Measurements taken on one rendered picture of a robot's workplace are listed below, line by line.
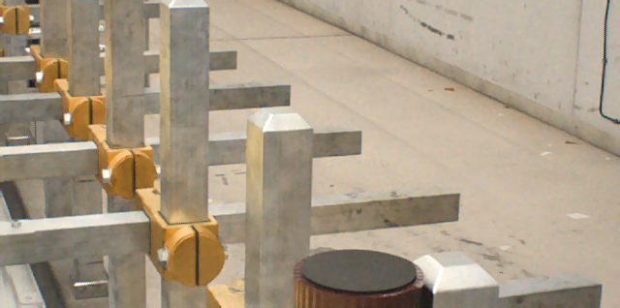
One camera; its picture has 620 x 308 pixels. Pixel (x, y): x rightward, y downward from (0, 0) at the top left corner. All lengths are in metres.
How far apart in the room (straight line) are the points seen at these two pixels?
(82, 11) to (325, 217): 0.50
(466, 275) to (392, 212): 0.60
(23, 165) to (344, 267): 0.79
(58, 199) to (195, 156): 0.80
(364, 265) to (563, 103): 4.89
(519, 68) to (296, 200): 4.97
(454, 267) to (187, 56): 0.49
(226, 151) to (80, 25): 0.27
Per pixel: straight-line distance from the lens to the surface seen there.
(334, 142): 1.39
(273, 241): 0.79
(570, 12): 5.36
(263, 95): 1.62
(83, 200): 1.55
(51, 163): 1.31
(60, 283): 1.65
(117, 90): 1.26
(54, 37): 1.75
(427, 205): 1.18
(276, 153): 0.78
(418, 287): 0.54
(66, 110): 1.52
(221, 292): 0.90
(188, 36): 1.00
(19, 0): 2.25
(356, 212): 1.15
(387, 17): 7.09
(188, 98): 1.02
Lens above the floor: 1.31
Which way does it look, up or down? 15 degrees down
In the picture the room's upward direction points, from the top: 2 degrees clockwise
